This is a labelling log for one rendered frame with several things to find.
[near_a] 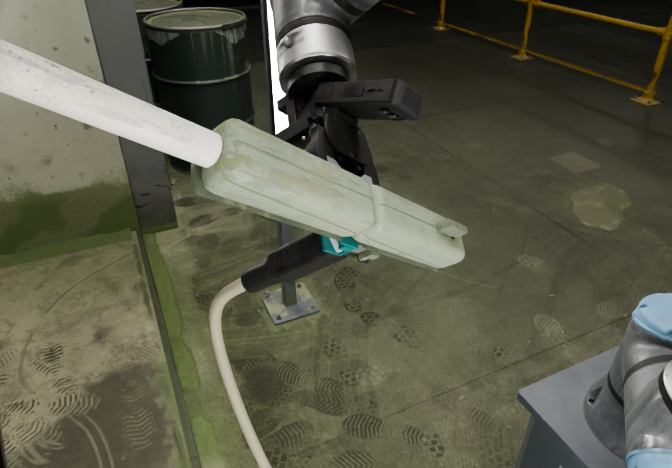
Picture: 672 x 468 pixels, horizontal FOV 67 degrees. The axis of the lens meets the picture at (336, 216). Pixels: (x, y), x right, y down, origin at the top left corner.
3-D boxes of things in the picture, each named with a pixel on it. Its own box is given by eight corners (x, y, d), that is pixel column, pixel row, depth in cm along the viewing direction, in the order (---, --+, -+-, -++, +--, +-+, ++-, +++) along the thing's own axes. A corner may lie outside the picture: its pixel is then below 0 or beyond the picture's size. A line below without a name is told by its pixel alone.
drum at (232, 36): (155, 155, 340) (125, 14, 292) (231, 133, 371) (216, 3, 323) (194, 188, 301) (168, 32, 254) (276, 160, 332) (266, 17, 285)
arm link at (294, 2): (304, -76, 59) (252, -19, 65) (316, 4, 53) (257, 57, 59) (359, -30, 65) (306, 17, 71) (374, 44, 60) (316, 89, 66)
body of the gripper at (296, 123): (319, 204, 58) (309, 117, 63) (379, 173, 54) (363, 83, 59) (270, 184, 53) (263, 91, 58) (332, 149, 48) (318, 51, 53)
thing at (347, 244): (335, 216, 50) (353, 208, 48) (341, 256, 48) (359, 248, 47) (317, 209, 48) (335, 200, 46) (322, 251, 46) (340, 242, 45)
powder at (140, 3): (179, -2, 356) (178, -4, 355) (181, 12, 312) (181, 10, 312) (96, 2, 343) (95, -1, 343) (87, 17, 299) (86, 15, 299)
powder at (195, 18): (131, 20, 294) (130, 17, 293) (215, 8, 323) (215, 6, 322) (170, 37, 258) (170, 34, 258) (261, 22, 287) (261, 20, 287)
